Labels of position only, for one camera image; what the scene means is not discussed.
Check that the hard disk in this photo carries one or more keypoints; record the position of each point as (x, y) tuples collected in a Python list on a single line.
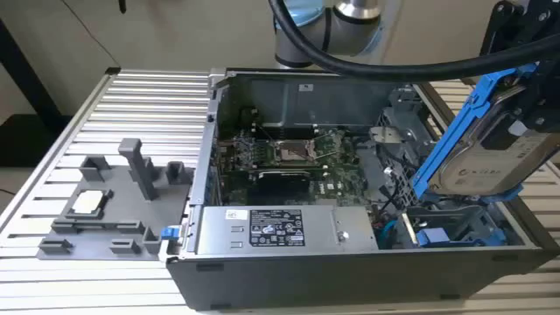
[(472, 164)]

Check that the perforated metal drive cage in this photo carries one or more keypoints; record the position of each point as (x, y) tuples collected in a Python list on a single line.
[(403, 118)]

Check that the blue plastic bay tab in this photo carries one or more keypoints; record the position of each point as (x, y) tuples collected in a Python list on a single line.
[(433, 237)]

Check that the green motherboard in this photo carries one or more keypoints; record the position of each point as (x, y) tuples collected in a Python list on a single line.
[(341, 183)]

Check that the CPU socket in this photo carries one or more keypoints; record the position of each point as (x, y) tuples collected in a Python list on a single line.
[(293, 150)]

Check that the grey power supply unit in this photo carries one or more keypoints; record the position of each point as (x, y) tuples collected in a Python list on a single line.
[(284, 229)]

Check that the black open PC case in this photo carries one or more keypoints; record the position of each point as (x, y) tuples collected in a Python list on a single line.
[(305, 282)]

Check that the blue case latch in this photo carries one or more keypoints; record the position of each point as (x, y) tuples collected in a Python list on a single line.
[(169, 233)]

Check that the grey parts rack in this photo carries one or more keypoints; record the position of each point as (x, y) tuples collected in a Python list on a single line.
[(131, 229)]

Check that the silver metal bracket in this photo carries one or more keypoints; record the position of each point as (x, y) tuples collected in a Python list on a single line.
[(389, 135)]

